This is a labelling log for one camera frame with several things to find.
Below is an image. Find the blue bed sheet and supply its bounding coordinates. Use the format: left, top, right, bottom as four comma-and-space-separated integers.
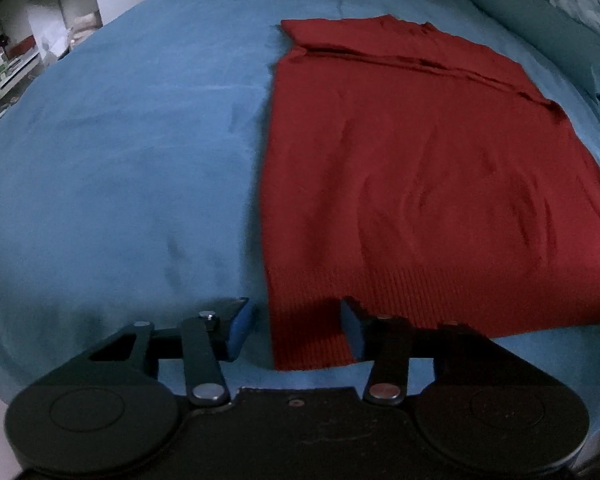
0, 0, 600, 430

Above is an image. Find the red knit sweater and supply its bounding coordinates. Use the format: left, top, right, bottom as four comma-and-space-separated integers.
260, 15, 600, 370

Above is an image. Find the teal folded duvet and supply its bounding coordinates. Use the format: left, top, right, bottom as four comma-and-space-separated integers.
470, 0, 600, 102

